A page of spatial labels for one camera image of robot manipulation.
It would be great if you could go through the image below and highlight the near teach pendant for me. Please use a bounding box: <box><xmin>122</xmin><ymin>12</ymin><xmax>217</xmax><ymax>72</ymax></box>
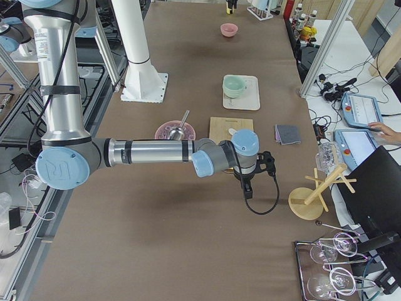
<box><xmin>334</xmin><ymin>129</ymin><xmax>378</xmax><ymax>171</ymax></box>

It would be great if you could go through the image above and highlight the green bowl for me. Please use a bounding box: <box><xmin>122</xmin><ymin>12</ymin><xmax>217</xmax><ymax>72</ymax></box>
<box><xmin>224</xmin><ymin>92</ymin><xmax>242</xmax><ymax>98</ymax></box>
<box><xmin>224</xmin><ymin>91</ymin><xmax>243</xmax><ymax>98</ymax></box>
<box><xmin>223</xmin><ymin>87</ymin><xmax>244</xmax><ymax>98</ymax></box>
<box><xmin>222</xmin><ymin>75</ymin><xmax>246</xmax><ymax>93</ymax></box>

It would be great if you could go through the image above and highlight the clear glass on stand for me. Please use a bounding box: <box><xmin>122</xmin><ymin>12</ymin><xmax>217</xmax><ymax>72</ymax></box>
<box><xmin>315</xmin><ymin>142</ymin><xmax>343</xmax><ymax>174</ymax></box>

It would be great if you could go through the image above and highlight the top green bowl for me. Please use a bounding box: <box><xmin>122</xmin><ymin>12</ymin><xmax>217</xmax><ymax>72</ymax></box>
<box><xmin>222</xmin><ymin>75</ymin><xmax>246</xmax><ymax>93</ymax></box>

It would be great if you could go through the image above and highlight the operator hand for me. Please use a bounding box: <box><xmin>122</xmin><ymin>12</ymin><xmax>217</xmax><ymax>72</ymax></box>
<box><xmin>368</xmin><ymin>122</ymin><xmax>401</xmax><ymax>145</ymax></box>

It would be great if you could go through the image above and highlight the lower wine glass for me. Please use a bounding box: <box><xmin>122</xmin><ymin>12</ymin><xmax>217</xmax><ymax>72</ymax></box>
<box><xmin>306</xmin><ymin>267</ymin><xmax>357</xmax><ymax>300</ymax></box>

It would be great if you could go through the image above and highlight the small pink bowl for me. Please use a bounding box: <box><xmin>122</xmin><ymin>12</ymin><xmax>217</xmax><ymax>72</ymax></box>
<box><xmin>220</xmin><ymin>23</ymin><xmax>238</xmax><ymax>38</ymax></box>

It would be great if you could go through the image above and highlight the wooden cup tree stand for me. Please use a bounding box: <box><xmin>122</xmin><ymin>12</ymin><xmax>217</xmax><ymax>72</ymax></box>
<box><xmin>288</xmin><ymin>146</ymin><xmax>357</xmax><ymax>221</ymax></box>

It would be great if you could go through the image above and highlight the white ceramic spoon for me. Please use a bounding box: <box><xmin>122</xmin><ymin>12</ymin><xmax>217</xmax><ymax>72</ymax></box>
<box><xmin>228</xmin><ymin>128</ymin><xmax>237</xmax><ymax>136</ymax></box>

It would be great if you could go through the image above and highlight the bottom green bowl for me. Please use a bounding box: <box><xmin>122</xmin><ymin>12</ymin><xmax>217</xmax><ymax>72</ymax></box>
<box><xmin>224</xmin><ymin>92</ymin><xmax>242</xmax><ymax>98</ymax></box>

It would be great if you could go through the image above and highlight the wine glass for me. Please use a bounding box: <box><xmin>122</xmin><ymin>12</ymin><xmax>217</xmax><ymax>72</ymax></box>
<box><xmin>310</xmin><ymin>232</ymin><xmax>357</xmax><ymax>264</ymax></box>
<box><xmin>306</xmin><ymin>267</ymin><xmax>357</xmax><ymax>300</ymax></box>

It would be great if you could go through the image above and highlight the aluminium frame post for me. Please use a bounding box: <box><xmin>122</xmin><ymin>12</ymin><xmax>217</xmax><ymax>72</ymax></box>
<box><xmin>299</xmin><ymin>0</ymin><xmax>355</xmax><ymax>98</ymax></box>

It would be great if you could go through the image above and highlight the large pink bowl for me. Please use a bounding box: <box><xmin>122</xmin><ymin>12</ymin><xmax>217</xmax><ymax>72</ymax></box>
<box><xmin>154</xmin><ymin>120</ymin><xmax>195</xmax><ymax>140</ymax></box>

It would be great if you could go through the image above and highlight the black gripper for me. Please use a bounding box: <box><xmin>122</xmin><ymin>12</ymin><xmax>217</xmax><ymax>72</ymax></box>
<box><xmin>234</xmin><ymin>151</ymin><xmax>275</xmax><ymax>199</ymax></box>

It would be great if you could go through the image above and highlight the white bear serving tray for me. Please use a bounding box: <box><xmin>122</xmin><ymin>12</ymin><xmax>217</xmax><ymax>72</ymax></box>
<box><xmin>222</xmin><ymin>75</ymin><xmax>260</xmax><ymax>111</ymax></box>

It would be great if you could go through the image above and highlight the teach pendant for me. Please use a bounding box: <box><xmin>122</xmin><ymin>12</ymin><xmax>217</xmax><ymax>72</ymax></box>
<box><xmin>341</xmin><ymin>92</ymin><xmax>383</xmax><ymax>129</ymax></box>
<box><xmin>334</xmin><ymin>129</ymin><xmax>378</xmax><ymax>171</ymax></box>

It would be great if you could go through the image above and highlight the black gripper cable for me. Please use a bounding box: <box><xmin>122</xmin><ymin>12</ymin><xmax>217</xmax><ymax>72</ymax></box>
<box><xmin>242</xmin><ymin>171</ymin><xmax>280</xmax><ymax>215</ymax></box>

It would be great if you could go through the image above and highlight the black monitor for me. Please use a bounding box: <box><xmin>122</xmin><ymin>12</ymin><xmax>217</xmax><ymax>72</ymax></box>
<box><xmin>338</xmin><ymin>146</ymin><xmax>400</xmax><ymax>239</ymax></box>

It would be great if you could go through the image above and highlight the metal ice scoop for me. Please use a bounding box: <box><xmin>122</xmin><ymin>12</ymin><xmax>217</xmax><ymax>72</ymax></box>
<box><xmin>168</xmin><ymin>110</ymin><xmax>190</xmax><ymax>140</ymax></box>

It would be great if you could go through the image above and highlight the bamboo cutting board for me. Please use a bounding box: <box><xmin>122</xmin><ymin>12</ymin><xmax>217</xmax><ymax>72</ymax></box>
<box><xmin>209</xmin><ymin>117</ymin><xmax>254</xmax><ymax>144</ymax></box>

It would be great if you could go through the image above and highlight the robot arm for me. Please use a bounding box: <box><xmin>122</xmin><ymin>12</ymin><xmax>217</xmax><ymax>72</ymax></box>
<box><xmin>22</xmin><ymin>1</ymin><xmax>276</xmax><ymax>199</ymax></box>
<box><xmin>1</xmin><ymin>17</ymin><xmax>36</xmax><ymax>57</ymax></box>

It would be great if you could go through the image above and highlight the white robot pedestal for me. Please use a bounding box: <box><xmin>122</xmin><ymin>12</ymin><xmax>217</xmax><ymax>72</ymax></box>
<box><xmin>112</xmin><ymin>0</ymin><xmax>169</xmax><ymax>103</ymax></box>

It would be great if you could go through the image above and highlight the upper wine glass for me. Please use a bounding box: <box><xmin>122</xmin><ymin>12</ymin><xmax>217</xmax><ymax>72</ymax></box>
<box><xmin>310</xmin><ymin>232</ymin><xmax>357</xmax><ymax>264</ymax></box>

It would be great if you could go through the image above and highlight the far teach pendant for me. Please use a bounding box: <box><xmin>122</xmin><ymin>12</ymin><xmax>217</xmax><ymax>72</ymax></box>
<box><xmin>341</xmin><ymin>92</ymin><xmax>383</xmax><ymax>129</ymax></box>

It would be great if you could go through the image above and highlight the folded grey cloth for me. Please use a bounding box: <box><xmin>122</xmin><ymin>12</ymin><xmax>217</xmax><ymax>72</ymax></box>
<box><xmin>274</xmin><ymin>124</ymin><xmax>301</xmax><ymax>145</ymax></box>

